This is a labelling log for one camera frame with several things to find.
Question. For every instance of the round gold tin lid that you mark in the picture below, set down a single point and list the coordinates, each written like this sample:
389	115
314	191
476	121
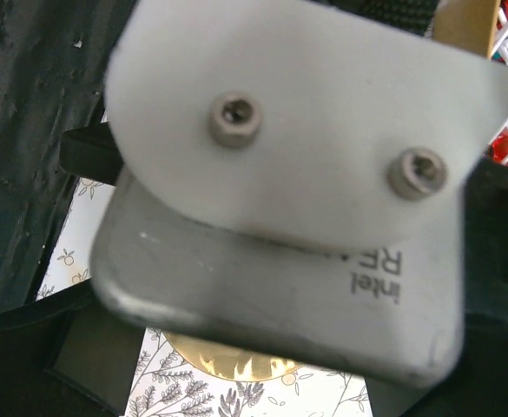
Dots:
230	363

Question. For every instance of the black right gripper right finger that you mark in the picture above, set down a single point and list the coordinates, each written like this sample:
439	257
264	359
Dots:
478	386

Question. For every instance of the gold tin of lollipops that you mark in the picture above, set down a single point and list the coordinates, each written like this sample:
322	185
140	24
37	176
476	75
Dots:
480	27

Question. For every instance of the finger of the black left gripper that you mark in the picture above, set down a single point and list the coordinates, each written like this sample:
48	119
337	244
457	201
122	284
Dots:
91	153

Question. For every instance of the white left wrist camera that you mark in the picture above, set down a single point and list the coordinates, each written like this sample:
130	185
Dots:
292	183

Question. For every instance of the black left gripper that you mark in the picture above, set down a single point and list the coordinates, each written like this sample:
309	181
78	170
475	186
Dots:
486	240

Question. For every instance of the floral tablecloth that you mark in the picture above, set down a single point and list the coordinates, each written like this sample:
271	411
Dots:
165	384

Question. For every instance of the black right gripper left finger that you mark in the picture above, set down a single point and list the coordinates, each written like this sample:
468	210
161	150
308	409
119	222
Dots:
66	355

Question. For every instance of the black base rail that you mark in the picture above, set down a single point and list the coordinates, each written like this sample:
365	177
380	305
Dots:
53	56

